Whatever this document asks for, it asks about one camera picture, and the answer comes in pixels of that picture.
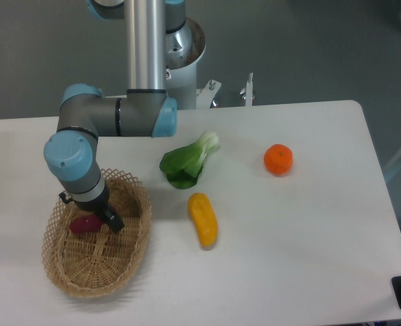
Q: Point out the orange mandarin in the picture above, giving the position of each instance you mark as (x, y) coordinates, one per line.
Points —
(278, 159)

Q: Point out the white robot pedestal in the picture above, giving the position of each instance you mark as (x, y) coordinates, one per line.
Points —
(185, 48)

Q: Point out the green bok choy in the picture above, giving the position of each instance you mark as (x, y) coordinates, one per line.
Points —
(183, 166)

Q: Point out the purple sweet potato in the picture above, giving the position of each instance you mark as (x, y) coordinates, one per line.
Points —
(86, 224)

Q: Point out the woven wicker basket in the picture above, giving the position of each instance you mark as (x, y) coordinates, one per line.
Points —
(94, 264)

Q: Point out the white metal base frame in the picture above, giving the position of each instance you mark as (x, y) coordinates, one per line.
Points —
(217, 91)

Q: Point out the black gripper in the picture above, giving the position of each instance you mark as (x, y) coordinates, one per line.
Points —
(96, 200)

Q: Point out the yellow squash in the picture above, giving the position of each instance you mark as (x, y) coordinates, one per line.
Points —
(204, 219)

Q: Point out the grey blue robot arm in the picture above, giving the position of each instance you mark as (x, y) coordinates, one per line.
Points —
(145, 111)

